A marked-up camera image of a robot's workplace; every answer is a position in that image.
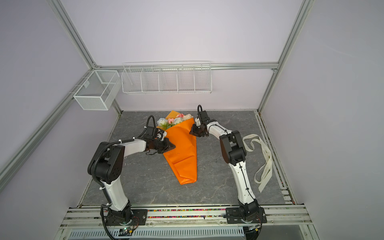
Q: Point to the white printed ribbon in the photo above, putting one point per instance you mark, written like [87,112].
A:
[265,172]

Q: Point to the long white wire basket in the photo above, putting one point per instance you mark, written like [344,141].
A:
[167,77]

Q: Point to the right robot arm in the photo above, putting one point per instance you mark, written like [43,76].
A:
[234,154]

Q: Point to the orange wrapping paper sheet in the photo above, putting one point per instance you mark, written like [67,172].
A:
[183,158]

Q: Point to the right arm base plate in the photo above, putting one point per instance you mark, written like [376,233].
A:
[240,216]

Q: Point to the cream fake rose stem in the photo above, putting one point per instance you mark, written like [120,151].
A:
[187,117]

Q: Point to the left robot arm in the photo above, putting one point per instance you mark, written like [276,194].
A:
[107,164]

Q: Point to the white fake rose stem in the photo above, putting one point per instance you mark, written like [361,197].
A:
[162,122]

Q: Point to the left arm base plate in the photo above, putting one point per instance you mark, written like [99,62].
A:
[135,217]

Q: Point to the aluminium front rail frame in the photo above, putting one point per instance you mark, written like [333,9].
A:
[171,222]

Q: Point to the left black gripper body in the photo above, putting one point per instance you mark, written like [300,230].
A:
[162,146]

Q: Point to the small white mesh basket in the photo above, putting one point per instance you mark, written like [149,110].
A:
[99,90]

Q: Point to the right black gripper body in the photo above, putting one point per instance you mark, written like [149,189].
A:
[197,130]

